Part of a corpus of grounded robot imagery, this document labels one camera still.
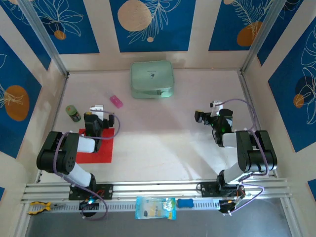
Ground blue bone-shaped eraser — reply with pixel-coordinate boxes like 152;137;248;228
177;198;194;208

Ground aluminium corner post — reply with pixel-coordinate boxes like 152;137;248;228
238;0;289;76
17;0;70;78

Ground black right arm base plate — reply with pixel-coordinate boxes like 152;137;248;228
197;181;246;198

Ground aluminium side rail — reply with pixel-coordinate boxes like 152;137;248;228
238;73;277;178
36;74;69;184

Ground blue wet wipes pack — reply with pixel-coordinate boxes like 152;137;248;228
135;196;177;221

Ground black right electronics board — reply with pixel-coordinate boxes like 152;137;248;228
218;198;239;214

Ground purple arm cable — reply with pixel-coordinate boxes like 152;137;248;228
216;98;270;215
53;111;121;221

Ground yellow-handled pliers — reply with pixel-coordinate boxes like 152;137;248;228
27;201;67;215

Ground mint green zip case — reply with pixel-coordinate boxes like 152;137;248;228
130;60;175;100

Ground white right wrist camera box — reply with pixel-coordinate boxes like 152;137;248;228
209;100;224;117

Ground small green bottle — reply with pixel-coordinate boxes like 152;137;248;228
65;105;82;122

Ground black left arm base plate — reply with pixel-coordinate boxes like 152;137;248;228
68;183;114;201

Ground black left electronics board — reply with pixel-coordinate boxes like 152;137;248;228
79;198;101;211

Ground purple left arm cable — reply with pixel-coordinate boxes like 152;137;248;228
53;111;121;221

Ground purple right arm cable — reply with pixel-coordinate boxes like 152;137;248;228
216;98;270;215

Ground white slotted cable duct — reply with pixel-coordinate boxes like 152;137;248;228
26;197;222;215

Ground black electronics board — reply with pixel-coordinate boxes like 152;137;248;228
218;198;239;214
79;198;101;211

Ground red square paper sheet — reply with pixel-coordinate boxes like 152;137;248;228
76;128;116;164

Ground aluminium front rail frame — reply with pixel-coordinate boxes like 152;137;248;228
21;178;293;205

